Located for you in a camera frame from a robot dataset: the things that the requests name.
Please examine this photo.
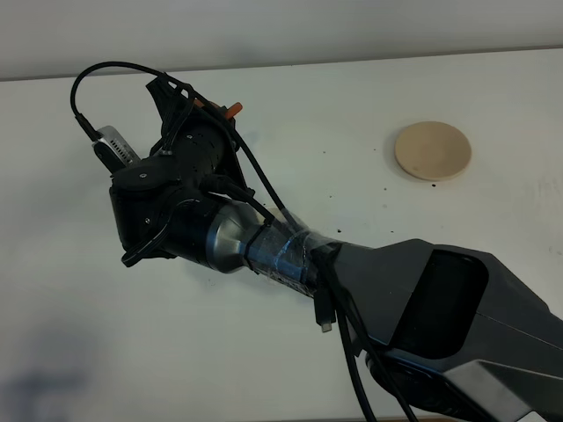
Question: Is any beige round teapot coaster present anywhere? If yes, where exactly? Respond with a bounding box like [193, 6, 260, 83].
[394, 121, 472, 181]

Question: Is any right white teacup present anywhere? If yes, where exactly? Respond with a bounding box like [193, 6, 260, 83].
[267, 207, 293, 225]

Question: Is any brown clay teapot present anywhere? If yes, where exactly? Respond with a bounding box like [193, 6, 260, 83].
[211, 102, 243, 120]

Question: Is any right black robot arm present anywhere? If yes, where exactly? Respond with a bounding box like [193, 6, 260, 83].
[110, 72, 562, 421]

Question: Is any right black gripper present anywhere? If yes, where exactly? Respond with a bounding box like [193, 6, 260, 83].
[109, 77, 255, 259]

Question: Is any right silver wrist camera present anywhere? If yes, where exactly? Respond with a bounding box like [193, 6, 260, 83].
[92, 126, 141, 173]

